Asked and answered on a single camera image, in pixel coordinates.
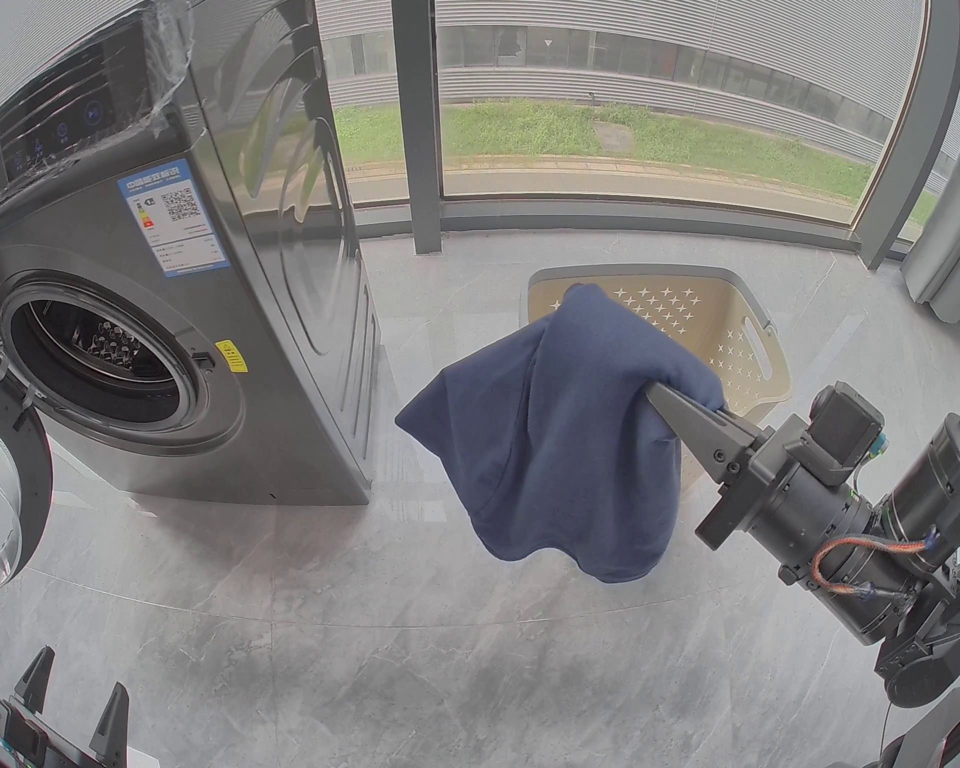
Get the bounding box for grey washing machine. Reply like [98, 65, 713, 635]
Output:
[0, 0, 384, 506]

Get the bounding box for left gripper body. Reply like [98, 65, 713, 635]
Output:
[0, 699, 102, 768]

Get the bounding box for white curtain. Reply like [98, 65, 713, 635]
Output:
[898, 138, 960, 325]

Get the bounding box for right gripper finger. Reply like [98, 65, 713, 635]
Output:
[645, 383, 759, 486]
[711, 407, 776, 444]

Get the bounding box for dark blue garment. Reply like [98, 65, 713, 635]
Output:
[393, 282, 728, 585]

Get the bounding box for window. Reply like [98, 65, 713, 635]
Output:
[313, 0, 960, 273]

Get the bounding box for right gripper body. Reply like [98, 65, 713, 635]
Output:
[694, 428, 876, 591]

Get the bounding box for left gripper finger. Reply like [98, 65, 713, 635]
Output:
[87, 681, 131, 760]
[12, 645, 56, 715]

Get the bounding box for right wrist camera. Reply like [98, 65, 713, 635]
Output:
[805, 380, 891, 490]

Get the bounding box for washing machine door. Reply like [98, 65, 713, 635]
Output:
[0, 358, 56, 591]

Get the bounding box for cream laundry basket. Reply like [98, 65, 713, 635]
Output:
[519, 265, 795, 498]

